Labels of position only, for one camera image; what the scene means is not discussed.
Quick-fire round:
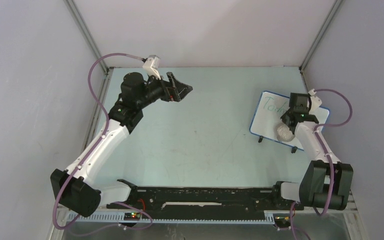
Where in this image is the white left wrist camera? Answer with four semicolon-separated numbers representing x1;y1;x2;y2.
142;55;162;80

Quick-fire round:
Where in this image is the grey slotted cable duct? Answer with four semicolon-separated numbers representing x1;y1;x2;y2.
66;211;294;225

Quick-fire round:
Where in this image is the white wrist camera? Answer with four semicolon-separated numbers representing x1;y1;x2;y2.
142;55;162;80
308;88;322;115

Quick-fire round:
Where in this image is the aluminium frame post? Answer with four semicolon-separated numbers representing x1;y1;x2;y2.
299;0;345;91
63;0;111;92

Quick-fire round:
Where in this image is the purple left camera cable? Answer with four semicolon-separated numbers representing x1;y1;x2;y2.
52;52;155;237

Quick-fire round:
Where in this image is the grey eraser sponge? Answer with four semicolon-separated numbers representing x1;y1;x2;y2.
275;122;295;142

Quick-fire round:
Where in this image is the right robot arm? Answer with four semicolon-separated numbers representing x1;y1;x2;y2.
270;89;354;216

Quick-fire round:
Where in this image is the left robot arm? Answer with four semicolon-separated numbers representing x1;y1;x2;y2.
50;72;193;218

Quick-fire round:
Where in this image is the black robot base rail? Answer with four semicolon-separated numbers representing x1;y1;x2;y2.
125;186;293;222

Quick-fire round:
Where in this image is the left aluminium frame post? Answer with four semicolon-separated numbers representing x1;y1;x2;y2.
63;0;111;92

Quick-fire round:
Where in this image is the blue framed small whiteboard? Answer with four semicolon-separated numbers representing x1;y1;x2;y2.
249;91;330;157

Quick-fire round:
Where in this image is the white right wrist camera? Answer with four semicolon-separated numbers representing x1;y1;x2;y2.
308;88;322;115

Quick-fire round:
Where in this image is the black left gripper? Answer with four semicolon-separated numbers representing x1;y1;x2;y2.
136;71;192;109

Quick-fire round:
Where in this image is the right aluminium frame post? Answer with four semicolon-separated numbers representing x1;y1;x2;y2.
299;0;345;91

